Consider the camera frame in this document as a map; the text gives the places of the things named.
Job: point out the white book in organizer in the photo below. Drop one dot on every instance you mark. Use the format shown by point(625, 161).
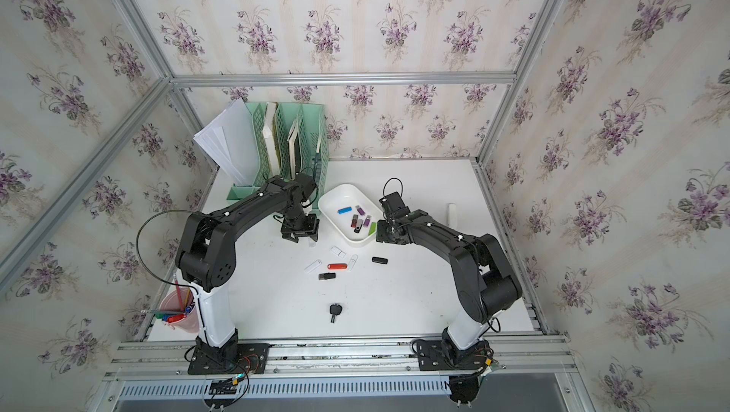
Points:
point(270, 138)

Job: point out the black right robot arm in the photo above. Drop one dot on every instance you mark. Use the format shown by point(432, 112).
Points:
point(484, 279)

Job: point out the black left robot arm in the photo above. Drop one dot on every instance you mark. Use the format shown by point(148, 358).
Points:
point(207, 254)

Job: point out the beige notebook in organizer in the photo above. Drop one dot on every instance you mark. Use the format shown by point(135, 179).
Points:
point(293, 146)

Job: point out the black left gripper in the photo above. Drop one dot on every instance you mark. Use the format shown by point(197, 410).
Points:
point(311, 230)

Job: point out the green desk file organizer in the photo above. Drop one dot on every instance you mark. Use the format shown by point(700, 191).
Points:
point(314, 146)

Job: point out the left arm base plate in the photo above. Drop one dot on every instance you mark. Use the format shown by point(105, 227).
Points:
point(241, 359)

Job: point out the black car key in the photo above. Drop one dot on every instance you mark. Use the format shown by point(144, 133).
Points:
point(335, 311)

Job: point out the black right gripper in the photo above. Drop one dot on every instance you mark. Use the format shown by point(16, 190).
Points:
point(379, 231)

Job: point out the white ribbed usb drive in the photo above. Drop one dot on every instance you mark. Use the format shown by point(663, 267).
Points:
point(338, 252)

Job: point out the white paper stack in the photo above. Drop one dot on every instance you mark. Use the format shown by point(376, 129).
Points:
point(229, 140)

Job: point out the dark grey usb drive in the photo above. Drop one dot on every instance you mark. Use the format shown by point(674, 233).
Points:
point(327, 276)

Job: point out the white plastic storage box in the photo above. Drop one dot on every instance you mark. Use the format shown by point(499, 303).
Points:
point(348, 195)

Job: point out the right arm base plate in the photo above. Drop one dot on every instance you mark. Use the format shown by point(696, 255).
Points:
point(443, 355)

